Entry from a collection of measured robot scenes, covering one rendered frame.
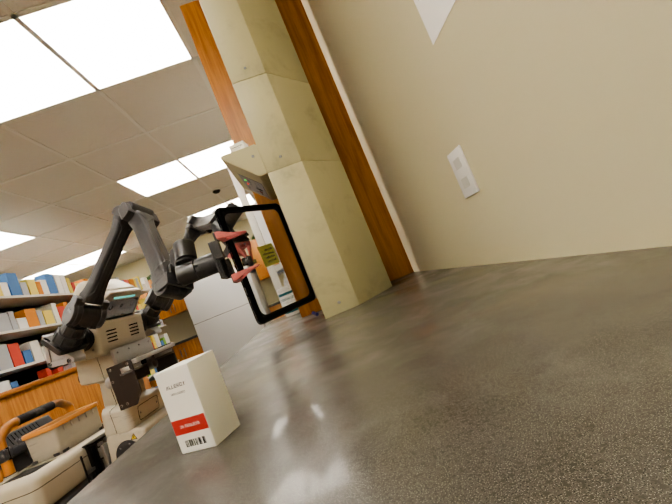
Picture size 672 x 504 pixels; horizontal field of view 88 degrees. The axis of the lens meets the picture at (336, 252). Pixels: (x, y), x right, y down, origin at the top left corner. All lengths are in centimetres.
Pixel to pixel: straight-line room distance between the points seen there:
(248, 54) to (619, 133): 101
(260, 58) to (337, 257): 66
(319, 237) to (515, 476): 92
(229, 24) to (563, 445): 130
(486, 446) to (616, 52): 46
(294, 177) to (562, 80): 73
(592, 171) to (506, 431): 46
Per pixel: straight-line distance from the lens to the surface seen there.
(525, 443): 22
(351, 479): 24
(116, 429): 164
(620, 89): 56
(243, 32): 132
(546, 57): 64
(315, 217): 106
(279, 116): 117
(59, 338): 149
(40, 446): 186
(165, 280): 102
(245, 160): 113
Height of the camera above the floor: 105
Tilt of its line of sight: 3 degrees up
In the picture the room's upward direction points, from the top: 22 degrees counter-clockwise
